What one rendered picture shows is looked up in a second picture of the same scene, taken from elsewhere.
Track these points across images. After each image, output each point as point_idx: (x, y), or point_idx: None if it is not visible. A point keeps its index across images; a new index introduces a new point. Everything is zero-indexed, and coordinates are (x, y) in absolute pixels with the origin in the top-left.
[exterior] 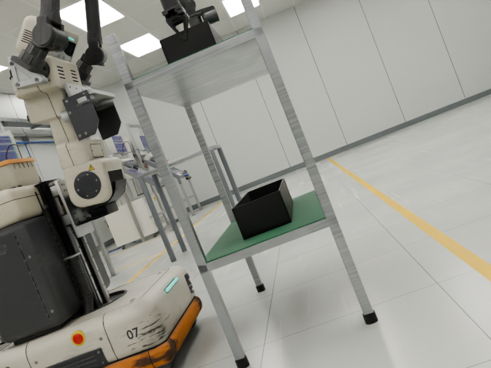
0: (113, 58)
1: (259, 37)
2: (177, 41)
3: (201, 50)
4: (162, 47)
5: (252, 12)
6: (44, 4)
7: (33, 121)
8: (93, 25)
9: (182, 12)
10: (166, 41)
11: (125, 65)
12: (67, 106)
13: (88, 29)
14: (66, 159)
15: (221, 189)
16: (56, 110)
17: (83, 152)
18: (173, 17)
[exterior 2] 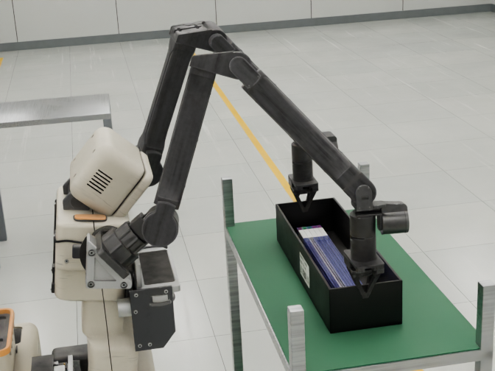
0: (292, 342)
1: (485, 361)
2: (354, 297)
3: (408, 358)
4: (331, 299)
5: (489, 330)
6: (171, 179)
7: (64, 298)
8: (160, 127)
9: (382, 273)
10: (339, 292)
11: (304, 355)
12: (135, 302)
13: (152, 132)
14: (103, 367)
15: (238, 356)
16: (105, 291)
17: (132, 364)
18: (364, 272)
